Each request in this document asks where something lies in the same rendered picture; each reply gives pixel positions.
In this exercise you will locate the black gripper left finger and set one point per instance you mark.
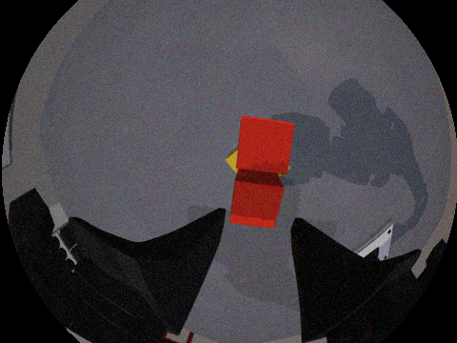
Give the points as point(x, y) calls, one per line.
point(167, 270)

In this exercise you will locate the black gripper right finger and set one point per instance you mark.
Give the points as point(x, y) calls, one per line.
point(334, 282)

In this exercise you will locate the yellow cube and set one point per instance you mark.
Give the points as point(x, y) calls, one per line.
point(231, 160)

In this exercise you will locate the red cube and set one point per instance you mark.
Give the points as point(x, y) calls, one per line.
point(264, 145)
point(256, 198)

